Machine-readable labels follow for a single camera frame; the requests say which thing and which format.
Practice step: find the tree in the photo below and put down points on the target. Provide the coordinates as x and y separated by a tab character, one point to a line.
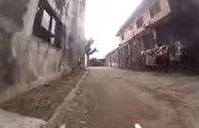
89	49

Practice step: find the brown dirt road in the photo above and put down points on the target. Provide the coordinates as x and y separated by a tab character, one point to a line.
120	96

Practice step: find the concrete kerb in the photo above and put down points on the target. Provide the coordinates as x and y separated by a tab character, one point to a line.
65	103

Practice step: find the hanging laundry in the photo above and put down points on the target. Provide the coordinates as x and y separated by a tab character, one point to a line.
157	55

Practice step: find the bare earth strip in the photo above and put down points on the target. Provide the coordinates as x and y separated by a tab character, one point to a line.
43	98

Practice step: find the two-storey beige building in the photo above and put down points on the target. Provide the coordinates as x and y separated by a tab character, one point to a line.
160	36

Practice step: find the robot's own part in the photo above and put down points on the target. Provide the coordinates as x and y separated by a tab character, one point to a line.
137	126

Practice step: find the weathered grey concrete building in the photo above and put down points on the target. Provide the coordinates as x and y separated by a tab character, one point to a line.
23	43

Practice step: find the grey wall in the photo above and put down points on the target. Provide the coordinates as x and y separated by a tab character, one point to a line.
111	59

